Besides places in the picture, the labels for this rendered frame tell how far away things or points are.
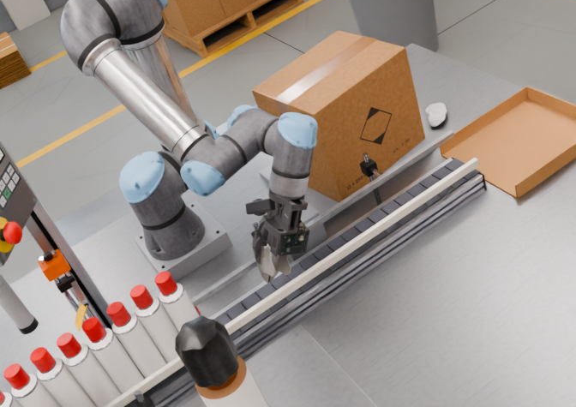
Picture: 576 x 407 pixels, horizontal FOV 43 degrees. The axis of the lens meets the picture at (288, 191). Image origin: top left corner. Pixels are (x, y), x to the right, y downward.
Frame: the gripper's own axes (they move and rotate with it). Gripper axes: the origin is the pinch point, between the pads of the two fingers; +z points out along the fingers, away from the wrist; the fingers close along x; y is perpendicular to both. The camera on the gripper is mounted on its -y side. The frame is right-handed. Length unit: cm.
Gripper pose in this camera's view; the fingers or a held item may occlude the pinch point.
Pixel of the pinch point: (267, 274)
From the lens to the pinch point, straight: 153.1
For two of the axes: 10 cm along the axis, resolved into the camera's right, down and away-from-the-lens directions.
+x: 8.5, -0.7, 5.2
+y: 5.0, 4.1, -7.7
